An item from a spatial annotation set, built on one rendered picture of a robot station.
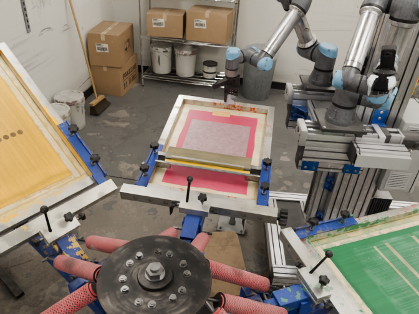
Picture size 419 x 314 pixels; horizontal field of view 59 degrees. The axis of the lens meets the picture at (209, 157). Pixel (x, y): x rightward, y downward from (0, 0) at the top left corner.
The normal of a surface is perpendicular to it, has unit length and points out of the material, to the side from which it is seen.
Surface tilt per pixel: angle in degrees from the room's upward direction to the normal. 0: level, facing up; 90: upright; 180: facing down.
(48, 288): 0
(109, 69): 88
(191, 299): 0
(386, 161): 90
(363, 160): 90
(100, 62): 91
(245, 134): 9
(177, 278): 0
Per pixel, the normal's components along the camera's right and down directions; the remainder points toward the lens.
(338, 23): -0.18, 0.54
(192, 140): 0.03, -0.73
